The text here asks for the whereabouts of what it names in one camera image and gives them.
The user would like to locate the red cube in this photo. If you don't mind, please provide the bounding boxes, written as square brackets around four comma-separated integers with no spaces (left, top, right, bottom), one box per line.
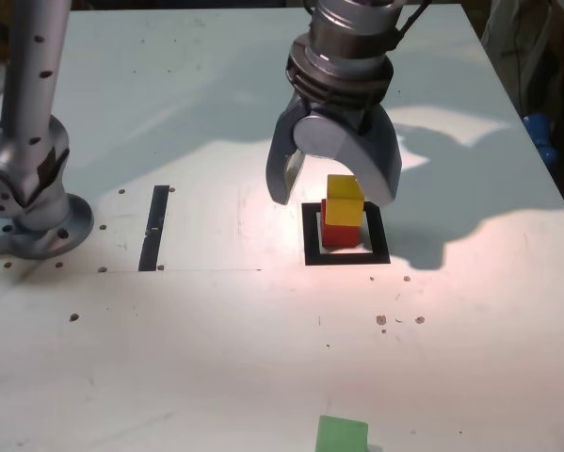
[320,198,361,249]

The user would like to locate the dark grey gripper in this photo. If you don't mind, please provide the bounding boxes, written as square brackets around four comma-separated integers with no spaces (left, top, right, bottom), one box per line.
[265,91,402,208]

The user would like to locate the yellow cube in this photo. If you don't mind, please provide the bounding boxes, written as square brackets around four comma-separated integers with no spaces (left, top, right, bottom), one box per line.
[325,173,365,228]

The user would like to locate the blue object beside table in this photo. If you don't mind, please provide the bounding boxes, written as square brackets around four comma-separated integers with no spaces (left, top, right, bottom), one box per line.
[522,112,560,166]

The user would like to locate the green cube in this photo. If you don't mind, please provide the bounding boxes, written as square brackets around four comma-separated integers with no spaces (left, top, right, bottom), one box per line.
[314,414,370,452]

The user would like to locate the black tape strip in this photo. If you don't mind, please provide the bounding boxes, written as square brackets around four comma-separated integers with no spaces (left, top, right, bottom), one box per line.
[137,185,170,273]

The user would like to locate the pale object behind table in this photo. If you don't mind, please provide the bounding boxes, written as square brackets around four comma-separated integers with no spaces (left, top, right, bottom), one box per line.
[481,0,556,109]

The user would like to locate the black tape square outline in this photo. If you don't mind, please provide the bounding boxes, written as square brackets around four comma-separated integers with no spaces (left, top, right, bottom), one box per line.
[300,201,392,268]

